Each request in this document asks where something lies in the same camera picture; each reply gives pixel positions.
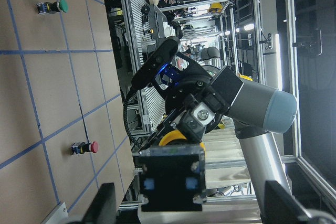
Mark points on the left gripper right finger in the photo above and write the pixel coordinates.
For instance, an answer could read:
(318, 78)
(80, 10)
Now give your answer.
(281, 207)

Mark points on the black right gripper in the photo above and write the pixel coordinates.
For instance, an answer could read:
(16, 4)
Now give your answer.
(193, 104)

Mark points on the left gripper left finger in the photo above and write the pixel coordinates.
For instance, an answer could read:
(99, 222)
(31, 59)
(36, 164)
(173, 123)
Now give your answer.
(103, 207)

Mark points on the yellow push button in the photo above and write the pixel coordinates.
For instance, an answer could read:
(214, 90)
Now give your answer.
(173, 175)

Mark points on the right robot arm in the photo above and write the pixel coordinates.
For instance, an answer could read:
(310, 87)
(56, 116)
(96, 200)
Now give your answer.
(259, 111)

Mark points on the red push button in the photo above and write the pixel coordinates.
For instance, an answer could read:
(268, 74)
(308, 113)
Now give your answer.
(83, 147)

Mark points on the green push button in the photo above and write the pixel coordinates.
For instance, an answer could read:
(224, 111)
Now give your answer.
(52, 8)

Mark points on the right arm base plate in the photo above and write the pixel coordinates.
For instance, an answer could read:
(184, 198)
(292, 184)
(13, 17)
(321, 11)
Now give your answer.
(57, 215)

